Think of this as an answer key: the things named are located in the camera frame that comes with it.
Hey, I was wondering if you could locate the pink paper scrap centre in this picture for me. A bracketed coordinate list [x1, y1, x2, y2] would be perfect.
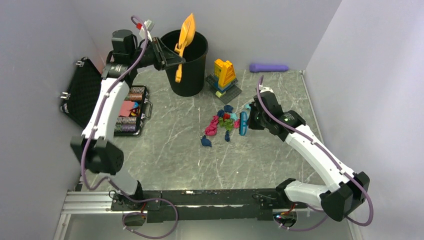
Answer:
[204, 115, 219, 136]

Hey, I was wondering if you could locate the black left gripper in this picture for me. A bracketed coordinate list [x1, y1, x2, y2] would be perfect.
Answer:
[130, 37, 186, 72]

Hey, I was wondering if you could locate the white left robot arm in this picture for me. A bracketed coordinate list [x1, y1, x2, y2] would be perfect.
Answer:
[70, 29, 185, 210]

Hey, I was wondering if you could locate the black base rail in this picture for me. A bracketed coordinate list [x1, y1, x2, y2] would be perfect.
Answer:
[108, 188, 295, 223]

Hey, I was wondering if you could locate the yellow slotted plastic scoop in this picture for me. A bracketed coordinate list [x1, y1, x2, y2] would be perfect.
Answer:
[174, 12, 197, 84]

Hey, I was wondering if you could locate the purple cylinder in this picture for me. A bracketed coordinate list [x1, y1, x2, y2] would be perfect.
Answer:
[249, 63, 290, 73]

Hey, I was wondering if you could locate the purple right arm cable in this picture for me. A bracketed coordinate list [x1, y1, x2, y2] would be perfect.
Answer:
[255, 75, 375, 233]

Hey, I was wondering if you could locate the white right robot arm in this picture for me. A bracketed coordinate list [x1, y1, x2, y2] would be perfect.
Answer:
[247, 88, 370, 222]

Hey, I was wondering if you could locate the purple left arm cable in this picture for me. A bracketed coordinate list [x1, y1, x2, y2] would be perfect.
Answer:
[80, 15, 180, 240]

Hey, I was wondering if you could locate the light blue paper scrap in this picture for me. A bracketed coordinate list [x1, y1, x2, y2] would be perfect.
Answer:
[229, 113, 238, 122]

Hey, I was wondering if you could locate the yellow toy brick building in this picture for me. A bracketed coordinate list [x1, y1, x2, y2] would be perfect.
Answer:
[205, 58, 242, 104]

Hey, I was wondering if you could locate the black plastic trash bin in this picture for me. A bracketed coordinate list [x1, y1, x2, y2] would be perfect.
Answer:
[165, 32, 209, 97]

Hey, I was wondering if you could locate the green paper scrap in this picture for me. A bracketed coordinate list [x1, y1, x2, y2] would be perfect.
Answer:
[218, 117, 234, 131]

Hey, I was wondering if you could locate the navy paper scrap right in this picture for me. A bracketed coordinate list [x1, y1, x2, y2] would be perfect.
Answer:
[224, 130, 231, 142]

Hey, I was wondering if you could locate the magenta paper scrap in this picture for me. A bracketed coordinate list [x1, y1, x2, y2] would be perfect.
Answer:
[233, 119, 241, 129]

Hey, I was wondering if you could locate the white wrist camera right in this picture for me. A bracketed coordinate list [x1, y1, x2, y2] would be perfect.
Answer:
[256, 85, 274, 97]

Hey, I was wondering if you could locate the black poker chip case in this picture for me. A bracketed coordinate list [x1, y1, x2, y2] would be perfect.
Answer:
[59, 56, 154, 138]

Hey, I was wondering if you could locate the blue brush with black bristles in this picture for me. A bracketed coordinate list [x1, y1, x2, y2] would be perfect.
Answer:
[239, 111, 249, 136]

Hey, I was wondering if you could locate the navy paper scrap near bricks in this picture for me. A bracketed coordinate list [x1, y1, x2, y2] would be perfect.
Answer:
[223, 104, 234, 113]

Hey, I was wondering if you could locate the dark blue paper scrap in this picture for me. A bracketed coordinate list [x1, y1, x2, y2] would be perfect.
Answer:
[200, 135, 212, 147]

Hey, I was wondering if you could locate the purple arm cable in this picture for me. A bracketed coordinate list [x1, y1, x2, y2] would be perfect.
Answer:
[255, 75, 375, 233]
[80, 15, 180, 240]

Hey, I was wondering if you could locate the cyan paper scrap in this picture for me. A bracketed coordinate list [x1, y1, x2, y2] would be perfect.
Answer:
[244, 103, 251, 111]

